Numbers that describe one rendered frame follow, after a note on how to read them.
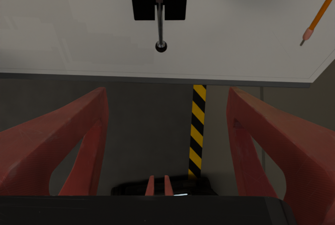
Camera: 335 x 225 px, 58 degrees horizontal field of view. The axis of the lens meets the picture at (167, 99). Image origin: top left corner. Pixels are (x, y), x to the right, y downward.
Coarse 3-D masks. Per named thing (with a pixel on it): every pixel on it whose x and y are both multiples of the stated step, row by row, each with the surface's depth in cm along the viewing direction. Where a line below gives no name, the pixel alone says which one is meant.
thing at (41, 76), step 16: (64, 80) 49; (80, 80) 49; (96, 80) 49; (112, 80) 49; (128, 80) 49; (144, 80) 49; (160, 80) 49; (176, 80) 50; (192, 80) 50; (208, 80) 50; (224, 80) 50
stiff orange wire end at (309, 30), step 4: (328, 0) 21; (324, 4) 22; (328, 4) 22; (320, 8) 22; (324, 8) 22; (320, 12) 22; (324, 12) 22; (316, 16) 23; (320, 16) 23; (316, 20) 23; (312, 24) 24; (316, 24) 23; (308, 28) 24; (312, 28) 24; (308, 32) 24; (312, 32) 24; (304, 36) 25; (308, 36) 24; (304, 40) 25; (300, 44) 26
